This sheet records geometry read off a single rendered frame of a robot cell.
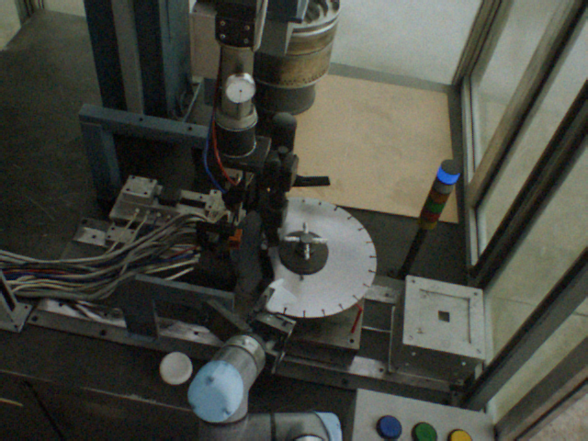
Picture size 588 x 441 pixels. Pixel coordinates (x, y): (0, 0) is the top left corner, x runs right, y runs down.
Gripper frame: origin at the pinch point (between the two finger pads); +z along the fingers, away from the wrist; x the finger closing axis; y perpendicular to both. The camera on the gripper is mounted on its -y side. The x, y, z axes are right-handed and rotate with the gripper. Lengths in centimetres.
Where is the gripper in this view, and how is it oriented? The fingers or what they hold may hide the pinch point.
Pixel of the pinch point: (269, 306)
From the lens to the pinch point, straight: 117.5
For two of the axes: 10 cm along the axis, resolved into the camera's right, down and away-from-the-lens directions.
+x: 3.0, -9.0, -3.0
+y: 9.2, 3.6, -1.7
